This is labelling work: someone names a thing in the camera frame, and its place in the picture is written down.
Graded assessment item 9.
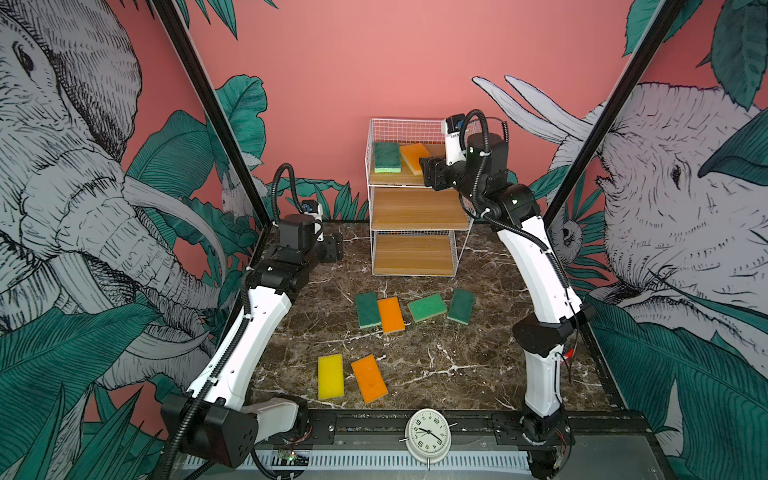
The dark green sponge beside orange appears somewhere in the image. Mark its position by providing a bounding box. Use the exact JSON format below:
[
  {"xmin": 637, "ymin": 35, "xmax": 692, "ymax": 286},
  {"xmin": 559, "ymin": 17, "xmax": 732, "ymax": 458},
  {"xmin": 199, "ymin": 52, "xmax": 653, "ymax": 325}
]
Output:
[{"xmin": 355, "ymin": 292, "xmax": 382, "ymax": 329}]

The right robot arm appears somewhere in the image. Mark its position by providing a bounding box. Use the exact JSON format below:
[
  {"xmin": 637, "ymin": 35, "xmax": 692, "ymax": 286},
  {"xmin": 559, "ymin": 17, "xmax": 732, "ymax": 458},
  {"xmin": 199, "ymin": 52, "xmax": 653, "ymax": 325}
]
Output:
[{"xmin": 420, "ymin": 109, "xmax": 594, "ymax": 445}]

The white analog clock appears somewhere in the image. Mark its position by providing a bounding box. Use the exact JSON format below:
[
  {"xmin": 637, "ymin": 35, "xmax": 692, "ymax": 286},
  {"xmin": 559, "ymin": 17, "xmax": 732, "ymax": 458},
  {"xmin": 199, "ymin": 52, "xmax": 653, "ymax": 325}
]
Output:
[{"xmin": 400, "ymin": 408, "xmax": 456, "ymax": 471}]

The light green yellow sponge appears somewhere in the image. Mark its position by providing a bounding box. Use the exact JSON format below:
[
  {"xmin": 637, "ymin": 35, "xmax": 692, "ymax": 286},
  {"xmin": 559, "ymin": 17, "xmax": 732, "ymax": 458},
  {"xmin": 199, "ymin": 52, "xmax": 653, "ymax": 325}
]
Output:
[{"xmin": 408, "ymin": 294, "xmax": 448, "ymax": 322}]

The dark green sponge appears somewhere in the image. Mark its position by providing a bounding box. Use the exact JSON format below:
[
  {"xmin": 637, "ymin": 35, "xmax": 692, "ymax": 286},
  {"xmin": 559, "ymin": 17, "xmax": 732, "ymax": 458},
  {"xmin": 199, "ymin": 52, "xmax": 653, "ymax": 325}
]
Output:
[
  {"xmin": 447, "ymin": 288, "xmax": 476, "ymax": 325},
  {"xmin": 355, "ymin": 292, "xmax": 382, "ymax": 329},
  {"xmin": 373, "ymin": 142, "xmax": 402, "ymax": 174}
]

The orange sponge tilted front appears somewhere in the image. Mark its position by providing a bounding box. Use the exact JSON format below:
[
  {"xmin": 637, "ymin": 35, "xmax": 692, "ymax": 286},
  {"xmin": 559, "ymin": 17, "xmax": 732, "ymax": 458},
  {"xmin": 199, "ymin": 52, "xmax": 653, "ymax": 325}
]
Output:
[{"xmin": 351, "ymin": 355, "xmax": 389, "ymax": 404}]

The yellow sponge on table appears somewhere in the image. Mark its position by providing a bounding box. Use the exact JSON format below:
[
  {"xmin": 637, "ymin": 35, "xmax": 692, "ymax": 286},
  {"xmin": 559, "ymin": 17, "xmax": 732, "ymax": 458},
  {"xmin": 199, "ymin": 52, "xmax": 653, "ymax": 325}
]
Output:
[{"xmin": 317, "ymin": 354, "xmax": 345, "ymax": 400}]

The black frame post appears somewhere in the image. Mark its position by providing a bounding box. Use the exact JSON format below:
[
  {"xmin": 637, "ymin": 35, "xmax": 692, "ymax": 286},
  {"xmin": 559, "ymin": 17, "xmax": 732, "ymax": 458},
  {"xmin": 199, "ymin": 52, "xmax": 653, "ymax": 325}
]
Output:
[
  {"xmin": 544, "ymin": 0, "xmax": 686, "ymax": 228},
  {"xmin": 152, "ymin": 0, "xmax": 271, "ymax": 229}
]

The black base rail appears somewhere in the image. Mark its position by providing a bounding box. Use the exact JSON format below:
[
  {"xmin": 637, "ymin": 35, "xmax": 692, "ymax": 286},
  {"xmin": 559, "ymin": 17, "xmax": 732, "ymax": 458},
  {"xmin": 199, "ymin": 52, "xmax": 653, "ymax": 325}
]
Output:
[{"xmin": 251, "ymin": 407, "xmax": 655, "ymax": 480}]

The white slotted cable duct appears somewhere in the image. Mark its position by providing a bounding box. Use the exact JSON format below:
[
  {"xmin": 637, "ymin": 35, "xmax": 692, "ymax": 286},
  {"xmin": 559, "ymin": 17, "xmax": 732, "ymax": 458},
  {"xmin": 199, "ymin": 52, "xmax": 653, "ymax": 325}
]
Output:
[{"xmin": 179, "ymin": 449, "xmax": 532, "ymax": 475}]

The black frame post right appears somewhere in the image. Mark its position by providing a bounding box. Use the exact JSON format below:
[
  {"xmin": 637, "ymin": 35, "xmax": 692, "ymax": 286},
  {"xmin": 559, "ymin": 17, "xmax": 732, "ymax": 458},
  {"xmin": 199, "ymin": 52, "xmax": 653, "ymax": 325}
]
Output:
[{"xmin": 544, "ymin": 0, "xmax": 686, "ymax": 228}]

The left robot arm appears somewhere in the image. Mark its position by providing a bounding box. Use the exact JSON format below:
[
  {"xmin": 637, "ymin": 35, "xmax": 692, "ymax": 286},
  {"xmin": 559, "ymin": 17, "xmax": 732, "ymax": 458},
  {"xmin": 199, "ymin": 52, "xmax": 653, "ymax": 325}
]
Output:
[{"xmin": 151, "ymin": 200, "xmax": 343, "ymax": 479}]

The white wire wooden shelf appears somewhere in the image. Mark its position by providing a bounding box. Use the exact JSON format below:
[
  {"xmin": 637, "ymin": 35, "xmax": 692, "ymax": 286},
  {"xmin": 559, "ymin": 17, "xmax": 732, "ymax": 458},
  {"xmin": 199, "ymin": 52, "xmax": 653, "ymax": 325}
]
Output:
[{"xmin": 365, "ymin": 118, "xmax": 473, "ymax": 277}]

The black frame post left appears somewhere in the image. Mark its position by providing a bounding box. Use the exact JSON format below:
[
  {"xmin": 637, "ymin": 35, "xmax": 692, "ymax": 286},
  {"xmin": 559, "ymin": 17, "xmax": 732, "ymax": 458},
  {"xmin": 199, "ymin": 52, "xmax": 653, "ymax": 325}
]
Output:
[{"xmin": 152, "ymin": 0, "xmax": 271, "ymax": 229}]

